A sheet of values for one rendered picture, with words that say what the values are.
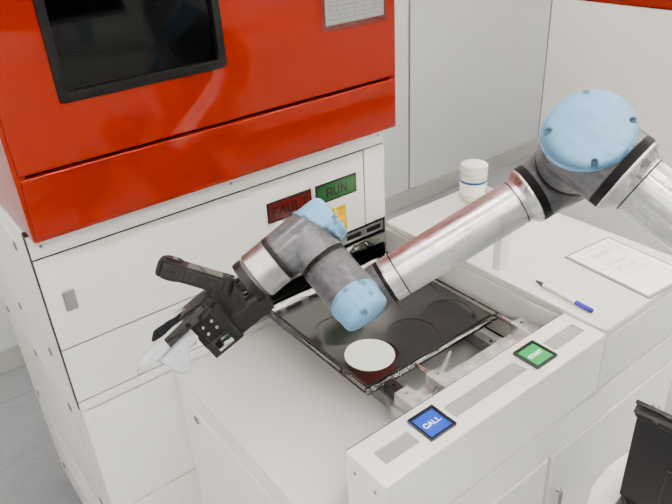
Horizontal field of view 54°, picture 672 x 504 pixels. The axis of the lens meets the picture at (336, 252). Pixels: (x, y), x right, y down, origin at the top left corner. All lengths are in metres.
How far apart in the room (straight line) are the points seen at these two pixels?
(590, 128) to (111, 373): 1.00
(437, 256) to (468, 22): 3.02
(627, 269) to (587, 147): 0.65
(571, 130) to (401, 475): 0.54
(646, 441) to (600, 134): 0.45
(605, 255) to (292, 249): 0.83
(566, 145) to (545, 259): 0.64
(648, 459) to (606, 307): 0.39
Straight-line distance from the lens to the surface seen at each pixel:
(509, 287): 1.45
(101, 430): 1.50
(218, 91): 1.25
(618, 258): 1.58
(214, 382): 1.44
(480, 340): 1.47
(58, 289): 1.31
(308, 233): 0.95
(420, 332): 1.39
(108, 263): 1.32
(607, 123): 0.94
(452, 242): 1.05
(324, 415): 1.33
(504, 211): 1.06
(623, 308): 1.42
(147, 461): 1.61
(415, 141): 3.87
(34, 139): 1.15
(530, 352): 1.26
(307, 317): 1.45
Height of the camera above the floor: 1.73
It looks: 30 degrees down
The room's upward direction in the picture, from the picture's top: 3 degrees counter-clockwise
